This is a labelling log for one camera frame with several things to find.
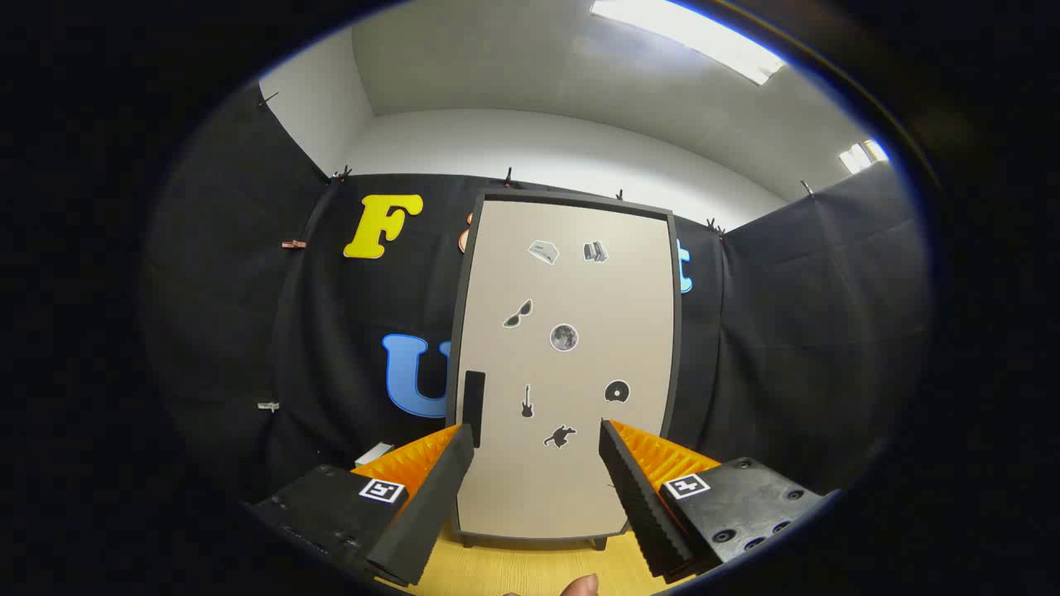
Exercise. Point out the long ceiling light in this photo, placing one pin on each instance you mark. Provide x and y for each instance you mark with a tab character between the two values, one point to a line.
696	41

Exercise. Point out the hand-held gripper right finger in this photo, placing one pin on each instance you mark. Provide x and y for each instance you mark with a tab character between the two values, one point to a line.
638	497

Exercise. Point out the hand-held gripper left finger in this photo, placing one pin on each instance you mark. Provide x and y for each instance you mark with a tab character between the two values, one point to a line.
431	505

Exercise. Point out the grey cabinet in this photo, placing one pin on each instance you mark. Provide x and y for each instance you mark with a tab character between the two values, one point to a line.
571	199

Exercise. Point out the black backdrop cloth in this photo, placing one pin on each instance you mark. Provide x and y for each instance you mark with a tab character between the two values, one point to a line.
787	331

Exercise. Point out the green book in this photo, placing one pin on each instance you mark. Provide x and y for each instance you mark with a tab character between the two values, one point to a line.
374	454

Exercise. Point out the small ceiling light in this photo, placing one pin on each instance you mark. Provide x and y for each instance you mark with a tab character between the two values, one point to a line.
861	156

